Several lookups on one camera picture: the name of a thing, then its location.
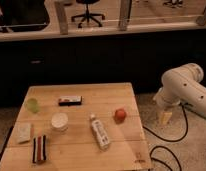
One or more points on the white plastic bottle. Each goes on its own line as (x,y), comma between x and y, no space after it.
(99,132)

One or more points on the white sponge block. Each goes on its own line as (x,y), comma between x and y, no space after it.
(23,132)

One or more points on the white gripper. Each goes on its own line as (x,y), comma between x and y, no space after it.
(163,100)

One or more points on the wooden post right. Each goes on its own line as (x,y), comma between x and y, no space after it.
(201,20)

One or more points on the wooden post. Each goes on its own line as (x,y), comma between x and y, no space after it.
(124,17)
(201,20)
(61,16)

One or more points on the wooden post middle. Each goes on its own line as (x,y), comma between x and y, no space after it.
(124,17)

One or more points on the black office chair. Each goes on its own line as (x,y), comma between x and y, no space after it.
(87,15)

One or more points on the wooden post left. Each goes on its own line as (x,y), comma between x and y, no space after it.
(61,16)

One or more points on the green plastic cup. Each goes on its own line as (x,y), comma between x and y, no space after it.
(32,105)

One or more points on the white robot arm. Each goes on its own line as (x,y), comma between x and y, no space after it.
(181,85)

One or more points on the red apple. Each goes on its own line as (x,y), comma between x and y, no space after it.
(120,115)

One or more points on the black red rectangular box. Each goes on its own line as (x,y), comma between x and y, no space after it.
(69,100)

